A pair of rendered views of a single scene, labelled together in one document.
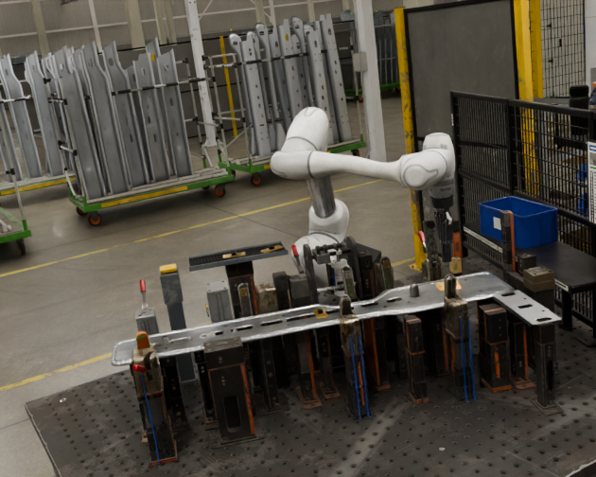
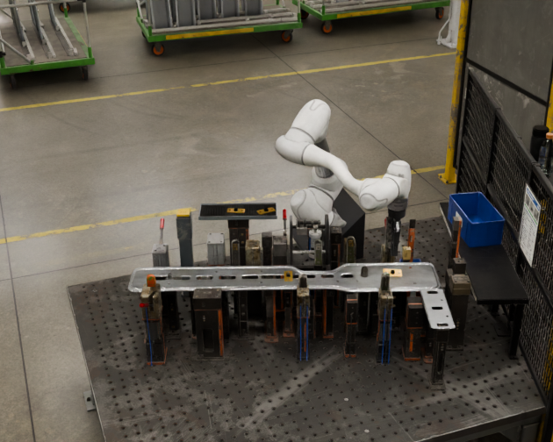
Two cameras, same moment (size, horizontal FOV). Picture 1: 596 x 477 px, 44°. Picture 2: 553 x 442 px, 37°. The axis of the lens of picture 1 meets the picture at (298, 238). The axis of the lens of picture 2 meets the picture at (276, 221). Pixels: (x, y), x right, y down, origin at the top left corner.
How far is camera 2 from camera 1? 138 cm
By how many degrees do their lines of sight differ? 15
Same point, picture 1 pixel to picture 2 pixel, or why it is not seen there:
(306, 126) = (309, 120)
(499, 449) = (384, 409)
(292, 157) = (291, 146)
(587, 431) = (453, 409)
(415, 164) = (369, 193)
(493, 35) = not seen: outside the picture
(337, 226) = (333, 186)
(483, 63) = (533, 14)
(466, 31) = not seen: outside the picture
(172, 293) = (183, 232)
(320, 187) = not seen: hidden behind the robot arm
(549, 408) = (436, 384)
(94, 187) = (161, 17)
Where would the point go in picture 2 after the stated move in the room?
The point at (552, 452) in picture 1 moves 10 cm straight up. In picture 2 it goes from (418, 420) to (420, 401)
